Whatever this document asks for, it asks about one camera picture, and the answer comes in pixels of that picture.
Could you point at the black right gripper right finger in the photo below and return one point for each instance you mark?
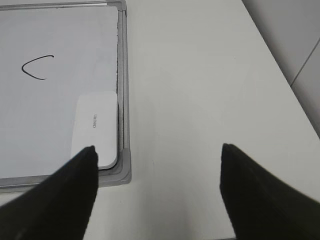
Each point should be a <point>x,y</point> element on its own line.
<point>260,206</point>

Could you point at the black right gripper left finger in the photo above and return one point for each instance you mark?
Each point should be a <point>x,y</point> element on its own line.
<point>59,208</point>

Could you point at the white rectangular board eraser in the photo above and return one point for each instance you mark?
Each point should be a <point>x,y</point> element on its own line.
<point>96,124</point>

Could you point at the white framed whiteboard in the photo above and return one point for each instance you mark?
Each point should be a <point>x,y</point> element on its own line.
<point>50,55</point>

